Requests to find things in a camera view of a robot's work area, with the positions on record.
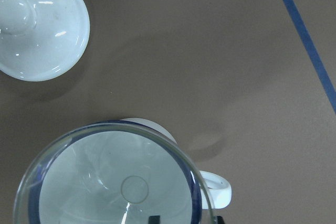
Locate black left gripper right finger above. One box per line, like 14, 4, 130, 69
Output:
214, 216, 225, 224

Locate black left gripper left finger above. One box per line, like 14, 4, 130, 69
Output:
148, 215, 161, 224

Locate white enamel mug blue rim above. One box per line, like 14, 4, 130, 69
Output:
28, 118, 232, 224

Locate blue tape grid lines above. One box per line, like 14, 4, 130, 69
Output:
282, 0, 335, 112

